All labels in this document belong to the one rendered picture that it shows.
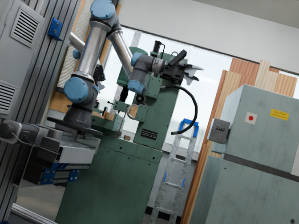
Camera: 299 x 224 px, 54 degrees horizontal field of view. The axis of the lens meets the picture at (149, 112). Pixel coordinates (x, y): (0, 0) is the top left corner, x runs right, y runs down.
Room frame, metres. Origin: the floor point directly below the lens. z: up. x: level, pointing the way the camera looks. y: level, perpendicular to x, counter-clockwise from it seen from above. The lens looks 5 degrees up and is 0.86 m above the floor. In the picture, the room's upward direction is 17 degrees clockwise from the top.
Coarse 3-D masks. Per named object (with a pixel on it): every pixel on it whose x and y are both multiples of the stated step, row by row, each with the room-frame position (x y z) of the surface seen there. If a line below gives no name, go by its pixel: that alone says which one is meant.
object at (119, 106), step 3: (114, 102) 2.27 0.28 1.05; (117, 102) 2.27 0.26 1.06; (120, 102) 2.27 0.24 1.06; (114, 105) 2.27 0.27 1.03; (117, 105) 2.27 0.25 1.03; (120, 105) 2.27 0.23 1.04; (123, 105) 2.27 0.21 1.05; (126, 105) 2.27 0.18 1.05; (114, 108) 2.27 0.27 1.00; (117, 108) 2.27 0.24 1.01; (120, 108) 2.27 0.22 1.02; (123, 108) 2.27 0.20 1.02; (120, 111) 2.32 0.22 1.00; (123, 111) 2.27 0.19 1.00
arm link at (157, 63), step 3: (156, 60) 1.40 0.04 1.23; (159, 60) 1.40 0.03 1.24; (162, 60) 1.41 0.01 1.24; (153, 63) 1.40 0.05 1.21; (156, 63) 1.40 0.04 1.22; (159, 63) 1.40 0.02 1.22; (153, 66) 1.40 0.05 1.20; (156, 66) 1.40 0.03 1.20; (159, 66) 1.40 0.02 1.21; (153, 69) 1.41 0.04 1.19; (156, 69) 1.41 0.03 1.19; (159, 69) 1.40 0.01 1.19; (156, 72) 1.43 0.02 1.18; (159, 72) 1.43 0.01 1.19
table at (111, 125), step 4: (92, 116) 1.93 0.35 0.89; (96, 116) 1.93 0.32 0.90; (92, 120) 1.93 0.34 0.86; (96, 120) 1.93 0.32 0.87; (100, 120) 1.93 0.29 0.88; (104, 120) 1.93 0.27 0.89; (108, 120) 1.93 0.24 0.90; (96, 124) 1.93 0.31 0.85; (100, 124) 1.93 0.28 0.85; (104, 124) 1.93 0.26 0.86; (108, 124) 1.93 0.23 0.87; (112, 124) 1.93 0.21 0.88; (116, 124) 2.05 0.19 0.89; (120, 124) 2.28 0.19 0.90; (108, 128) 1.93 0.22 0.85; (112, 128) 1.93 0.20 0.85; (116, 128) 2.11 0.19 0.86
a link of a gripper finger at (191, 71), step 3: (192, 66) 1.35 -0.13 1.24; (195, 66) 1.35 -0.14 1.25; (198, 66) 1.35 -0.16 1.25; (186, 69) 1.38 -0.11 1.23; (189, 69) 1.37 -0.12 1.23; (192, 69) 1.36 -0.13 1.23; (195, 69) 1.35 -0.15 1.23; (198, 69) 1.35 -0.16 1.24; (201, 69) 1.34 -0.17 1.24; (186, 72) 1.38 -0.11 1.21; (189, 72) 1.37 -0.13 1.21; (192, 72) 1.36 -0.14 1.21; (189, 75) 1.36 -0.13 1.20; (192, 75) 1.35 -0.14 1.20
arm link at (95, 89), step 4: (92, 88) 1.54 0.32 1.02; (96, 88) 1.56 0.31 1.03; (96, 92) 1.57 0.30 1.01; (96, 96) 1.58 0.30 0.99; (92, 100) 1.54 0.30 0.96; (76, 104) 1.54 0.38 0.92; (88, 104) 1.55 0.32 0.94; (92, 104) 1.57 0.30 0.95; (88, 108) 1.56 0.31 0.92; (92, 108) 1.58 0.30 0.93
